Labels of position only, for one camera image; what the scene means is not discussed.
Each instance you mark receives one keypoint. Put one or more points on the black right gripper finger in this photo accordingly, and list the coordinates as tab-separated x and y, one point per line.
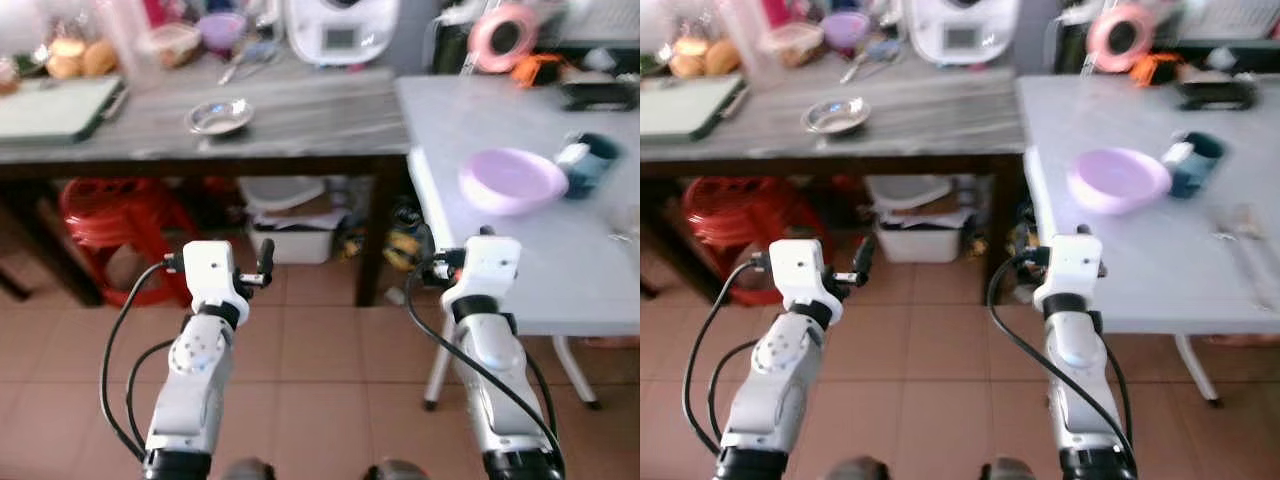
424	245

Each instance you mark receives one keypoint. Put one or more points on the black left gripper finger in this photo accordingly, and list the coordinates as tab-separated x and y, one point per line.
864	256
266	258

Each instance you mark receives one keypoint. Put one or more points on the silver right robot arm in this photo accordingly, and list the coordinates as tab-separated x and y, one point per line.
500	390
1080	390

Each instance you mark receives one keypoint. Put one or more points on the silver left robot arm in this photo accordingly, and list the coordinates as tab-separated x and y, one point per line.
195	380
775	380

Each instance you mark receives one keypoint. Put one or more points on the yellow black bottle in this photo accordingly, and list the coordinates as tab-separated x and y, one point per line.
405	240
1022	225

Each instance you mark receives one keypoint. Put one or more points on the white plastic storage box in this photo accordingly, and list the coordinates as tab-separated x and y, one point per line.
925	235
300	235

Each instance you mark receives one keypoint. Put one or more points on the lilac plastic plate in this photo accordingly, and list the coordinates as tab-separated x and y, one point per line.
510	180
1115	180

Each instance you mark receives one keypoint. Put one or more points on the red plastic stool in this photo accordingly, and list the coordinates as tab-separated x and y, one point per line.
120	225
740	220

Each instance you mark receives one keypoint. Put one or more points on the white folding table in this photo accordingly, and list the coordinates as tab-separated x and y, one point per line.
570	260
1170	260

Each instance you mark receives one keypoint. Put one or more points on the small steel bowl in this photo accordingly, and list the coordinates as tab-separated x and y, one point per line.
220	117
836	116

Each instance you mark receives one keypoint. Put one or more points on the dark marble top table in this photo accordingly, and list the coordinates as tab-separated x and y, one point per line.
940	115
320	115

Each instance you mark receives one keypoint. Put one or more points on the teal mug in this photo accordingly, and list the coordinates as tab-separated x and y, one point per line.
1198	163
592	165

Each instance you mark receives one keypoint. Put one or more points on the steel cutlery piece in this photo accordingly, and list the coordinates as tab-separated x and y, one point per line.
625	228
1248	250

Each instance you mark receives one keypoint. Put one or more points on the steel spoon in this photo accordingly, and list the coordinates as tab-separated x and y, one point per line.
235	68
858	68

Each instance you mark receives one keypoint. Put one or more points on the grey left robot knee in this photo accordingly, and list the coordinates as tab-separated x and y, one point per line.
856	470
248	470

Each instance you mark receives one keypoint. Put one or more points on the grey robot knee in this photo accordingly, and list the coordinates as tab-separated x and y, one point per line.
856	470
397	470
248	470
1007	470

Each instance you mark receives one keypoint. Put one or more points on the orange black tool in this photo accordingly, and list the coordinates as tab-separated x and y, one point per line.
538	70
1158	68

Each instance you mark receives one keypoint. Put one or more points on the grey right robot knee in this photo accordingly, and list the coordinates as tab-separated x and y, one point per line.
397	470
1007	470

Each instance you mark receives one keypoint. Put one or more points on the pink round tape roll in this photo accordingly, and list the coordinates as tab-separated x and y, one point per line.
1102	40
482	40

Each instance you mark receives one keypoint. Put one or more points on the clear plastic food container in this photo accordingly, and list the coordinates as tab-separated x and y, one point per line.
172	45
795	45

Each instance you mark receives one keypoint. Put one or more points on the purple bowl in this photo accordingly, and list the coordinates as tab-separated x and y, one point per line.
222	30
845	30

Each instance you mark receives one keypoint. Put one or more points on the black flat tray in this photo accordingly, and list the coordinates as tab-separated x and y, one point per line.
600	96
1215	95

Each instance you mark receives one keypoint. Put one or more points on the white kitchen appliance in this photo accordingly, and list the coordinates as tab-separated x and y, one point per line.
342	30
962	30

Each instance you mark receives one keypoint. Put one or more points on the green cutting board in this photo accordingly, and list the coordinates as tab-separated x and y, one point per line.
680	108
50	108

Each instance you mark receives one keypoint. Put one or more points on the clear plastic pitcher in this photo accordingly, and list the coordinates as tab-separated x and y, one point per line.
748	45

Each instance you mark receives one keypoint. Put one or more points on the brown bread bun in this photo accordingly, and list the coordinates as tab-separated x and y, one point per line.
690	58
725	58
66	60
100	58

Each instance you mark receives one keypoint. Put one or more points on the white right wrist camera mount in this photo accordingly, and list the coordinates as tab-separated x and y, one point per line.
490	268
1070	265

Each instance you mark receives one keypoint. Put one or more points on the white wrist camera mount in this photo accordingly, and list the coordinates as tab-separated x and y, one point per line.
212	272
798	272
490	268
1070	265

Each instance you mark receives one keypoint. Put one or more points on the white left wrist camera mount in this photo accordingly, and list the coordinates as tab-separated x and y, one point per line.
798	272
212	272

